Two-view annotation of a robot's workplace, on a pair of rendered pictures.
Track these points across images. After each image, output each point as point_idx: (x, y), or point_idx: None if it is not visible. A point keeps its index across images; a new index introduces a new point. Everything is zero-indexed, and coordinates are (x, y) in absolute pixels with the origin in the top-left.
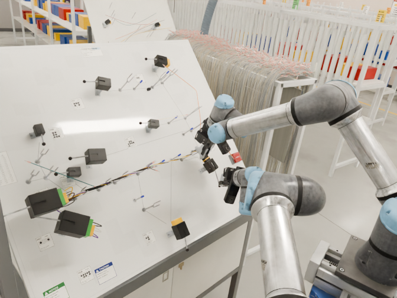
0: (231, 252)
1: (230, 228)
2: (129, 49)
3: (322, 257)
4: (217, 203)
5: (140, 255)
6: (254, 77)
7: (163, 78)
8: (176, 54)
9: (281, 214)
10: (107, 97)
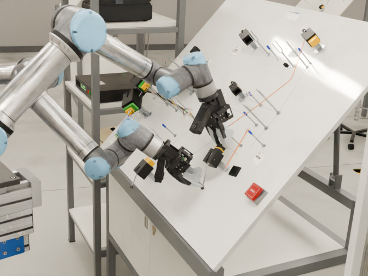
0: None
1: (174, 242)
2: (322, 22)
3: (20, 172)
4: (193, 206)
5: None
6: None
7: (277, 50)
8: (367, 45)
9: (10, 63)
10: (254, 56)
